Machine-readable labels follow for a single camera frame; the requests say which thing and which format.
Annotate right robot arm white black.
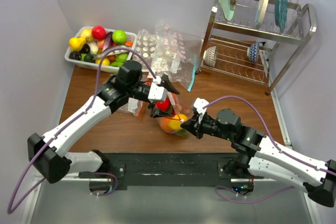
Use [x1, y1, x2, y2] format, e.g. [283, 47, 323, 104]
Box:
[181, 109, 335, 207]

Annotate small orange tangerine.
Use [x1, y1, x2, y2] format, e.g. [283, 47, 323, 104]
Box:
[124, 41, 133, 47]

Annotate green lime fruit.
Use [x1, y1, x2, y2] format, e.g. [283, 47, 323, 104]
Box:
[112, 30, 127, 45]

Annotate clear zip bag orange zipper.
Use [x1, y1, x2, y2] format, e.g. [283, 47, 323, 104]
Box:
[156, 93, 192, 138]

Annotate blue white patterned bowl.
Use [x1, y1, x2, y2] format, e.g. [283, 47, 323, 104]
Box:
[247, 42, 260, 63]

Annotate pale peach fruit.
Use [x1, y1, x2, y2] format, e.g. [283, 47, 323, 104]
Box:
[80, 28, 93, 42]

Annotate yellow mango fruit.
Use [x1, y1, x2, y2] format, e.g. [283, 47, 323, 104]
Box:
[176, 113, 188, 122]

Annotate dark plum fruit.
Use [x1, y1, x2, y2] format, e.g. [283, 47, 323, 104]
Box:
[69, 51, 82, 61]

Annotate white garlic bulb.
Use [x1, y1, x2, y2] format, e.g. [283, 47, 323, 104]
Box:
[88, 41, 99, 55]

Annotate white cream plate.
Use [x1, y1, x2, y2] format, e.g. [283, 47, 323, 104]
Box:
[255, 0, 269, 29]

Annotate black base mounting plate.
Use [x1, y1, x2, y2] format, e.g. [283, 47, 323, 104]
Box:
[78, 152, 265, 191]

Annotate dark green avocado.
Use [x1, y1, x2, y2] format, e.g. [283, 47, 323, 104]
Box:
[82, 54, 96, 63]

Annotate light green guava fruit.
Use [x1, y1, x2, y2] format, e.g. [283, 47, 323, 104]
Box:
[115, 53, 128, 63]

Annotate clear bag pink dots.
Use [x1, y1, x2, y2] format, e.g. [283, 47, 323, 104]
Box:
[153, 22, 203, 82]

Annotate small yellow lemon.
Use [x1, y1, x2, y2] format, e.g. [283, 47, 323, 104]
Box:
[95, 58, 110, 66]

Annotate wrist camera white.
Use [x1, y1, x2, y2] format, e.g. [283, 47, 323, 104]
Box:
[148, 83, 167, 102]
[192, 98, 209, 124]

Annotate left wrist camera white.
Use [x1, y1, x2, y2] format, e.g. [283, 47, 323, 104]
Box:
[148, 83, 167, 102]

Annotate clear bag blue zipper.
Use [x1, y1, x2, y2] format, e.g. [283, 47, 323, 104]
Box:
[172, 54, 198, 92]

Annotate purple eggplant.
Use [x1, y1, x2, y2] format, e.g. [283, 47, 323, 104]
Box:
[102, 31, 113, 51]

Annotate steel dish rack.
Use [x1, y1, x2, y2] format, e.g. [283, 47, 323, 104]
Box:
[198, 0, 317, 95]

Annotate orange fruit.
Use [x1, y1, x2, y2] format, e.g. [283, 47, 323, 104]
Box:
[159, 118, 172, 133]

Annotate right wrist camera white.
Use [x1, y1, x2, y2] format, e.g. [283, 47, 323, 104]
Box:
[192, 98, 209, 124]

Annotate crumpled clear zip bag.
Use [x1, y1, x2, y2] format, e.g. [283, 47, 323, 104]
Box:
[118, 98, 144, 117]

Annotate silver toy fish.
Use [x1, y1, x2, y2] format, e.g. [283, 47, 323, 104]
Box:
[93, 46, 131, 59]

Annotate green pepper slice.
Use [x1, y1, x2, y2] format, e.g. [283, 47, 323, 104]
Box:
[110, 61, 123, 67]

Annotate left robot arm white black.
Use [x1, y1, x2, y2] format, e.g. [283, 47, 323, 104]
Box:
[28, 60, 179, 184]

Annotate red apple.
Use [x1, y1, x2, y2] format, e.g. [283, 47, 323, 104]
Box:
[156, 97, 171, 112]
[91, 26, 107, 40]

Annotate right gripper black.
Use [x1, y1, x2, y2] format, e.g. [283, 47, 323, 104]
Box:
[180, 111, 233, 141]

